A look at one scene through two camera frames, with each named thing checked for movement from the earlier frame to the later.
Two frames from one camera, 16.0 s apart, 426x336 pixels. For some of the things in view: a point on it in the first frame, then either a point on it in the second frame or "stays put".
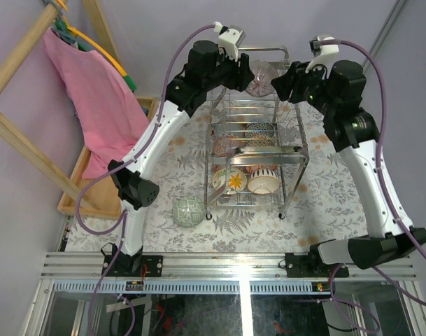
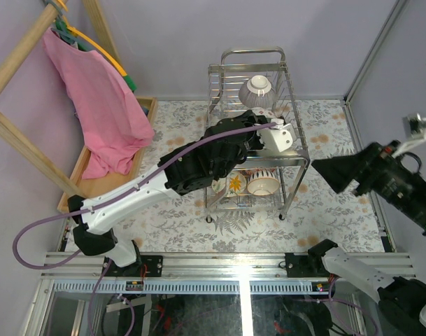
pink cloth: [111, 113] stays put
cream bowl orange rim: [263, 181] stays put
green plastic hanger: [61, 26] stays put
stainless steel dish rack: [257, 152] stays put
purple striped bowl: [263, 72] to [257, 93]
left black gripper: [243, 71] to [254, 119]
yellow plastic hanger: [75, 31] stays put
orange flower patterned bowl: [237, 180] stays put
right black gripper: [294, 78] to [362, 165]
